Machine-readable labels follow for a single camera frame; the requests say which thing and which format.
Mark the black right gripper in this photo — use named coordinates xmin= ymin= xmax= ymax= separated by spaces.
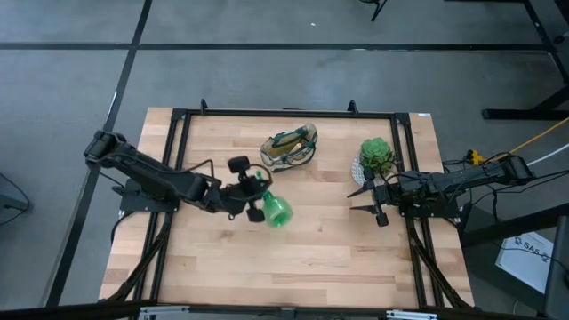
xmin=346 ymin=166 xmax=404 ymax=228

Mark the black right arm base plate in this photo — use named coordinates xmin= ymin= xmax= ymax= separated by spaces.
xmin=397 ymin=195 xmax=459 ymax=219

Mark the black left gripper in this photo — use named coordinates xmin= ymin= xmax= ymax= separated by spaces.
xmin=220 ymin=155 xmax=273 ymax=223

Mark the grey upright panel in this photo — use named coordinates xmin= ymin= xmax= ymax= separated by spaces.
xmin=544 ymin=215 xmax=569 ymax=319

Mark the black aluminium table frame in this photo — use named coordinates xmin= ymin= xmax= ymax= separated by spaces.
xmin=106 ymin=100 xmax=475 ymax=312

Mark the yellow extension cable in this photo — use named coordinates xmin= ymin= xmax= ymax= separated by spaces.
xmin=466 ymin=116 xmax=569 ymax=166

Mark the black chair base leg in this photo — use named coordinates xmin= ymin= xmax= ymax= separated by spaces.
xmin=359 ymin=0 xmax=389 ymax=22

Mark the grey floor object with cable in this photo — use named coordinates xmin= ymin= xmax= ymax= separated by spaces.
xmin=0 ymin=172 xmax=33 ymax=228

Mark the white printed cardboard box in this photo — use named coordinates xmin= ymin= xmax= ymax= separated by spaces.
xmin=494 ymin=230 xmax=557 ymax=294

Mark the black diagonal table leg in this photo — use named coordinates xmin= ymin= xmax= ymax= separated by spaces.
xmin=461 ymin=202 xmax=569 ymax=248

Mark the white floor cable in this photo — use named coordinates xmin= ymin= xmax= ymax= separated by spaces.
xmin=526 ymin=144 xmax=569 ymax=168

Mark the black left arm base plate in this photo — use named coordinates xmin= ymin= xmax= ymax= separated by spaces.
xmin=113 ymin=179 xmax=181 ymax=213

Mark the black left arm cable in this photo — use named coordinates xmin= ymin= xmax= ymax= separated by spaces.
xmin=180 ymin=158 xmax=223 ymax=184

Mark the succulent plant in white pot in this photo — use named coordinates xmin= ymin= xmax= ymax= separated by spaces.
xmin=349 ymin=136 xmax=397 ymax=187

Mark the black desk leg frame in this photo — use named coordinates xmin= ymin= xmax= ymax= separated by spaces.
xmin=482 ymin=0 xmax=569 ymax=121

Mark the black crossbar with grey brackets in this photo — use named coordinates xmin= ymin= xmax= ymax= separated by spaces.
xmin=0 ymin=300 xmax=569 ymax=320

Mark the green plastic spray bottle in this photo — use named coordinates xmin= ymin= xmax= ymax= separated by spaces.
xmin=254 ymin=171 xmax=294 ymax=228

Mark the clear green-trimmed gardening bag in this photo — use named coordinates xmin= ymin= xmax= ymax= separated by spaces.
xmin=260 ymin=123 xmax=319 ymax=173

